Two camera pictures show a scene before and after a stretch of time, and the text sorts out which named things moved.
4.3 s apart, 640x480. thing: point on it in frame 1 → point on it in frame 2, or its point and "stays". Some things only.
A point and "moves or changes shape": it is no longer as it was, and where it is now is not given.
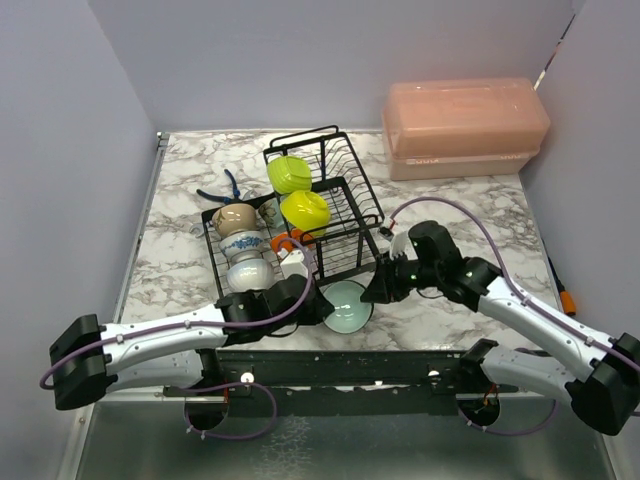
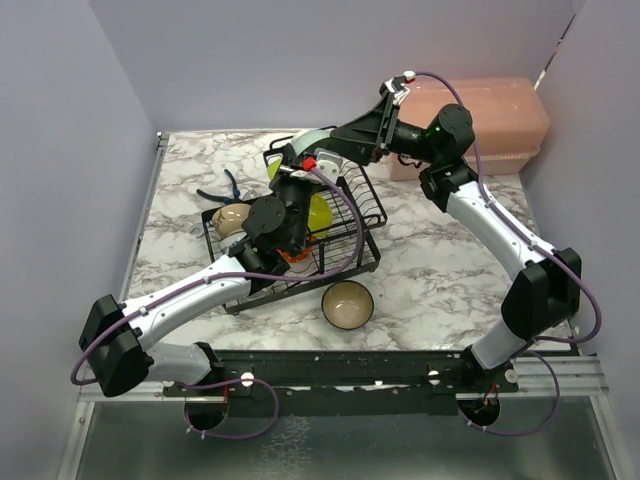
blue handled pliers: (223, 199) stays
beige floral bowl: (233, 217) stays
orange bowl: (296, 233) moves or changes shape
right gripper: (385, 285) → (361, 138)
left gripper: (319, 308) → (290, 181)
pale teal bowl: (350, 314) → (307, 136)
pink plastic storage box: (463, 129) stays
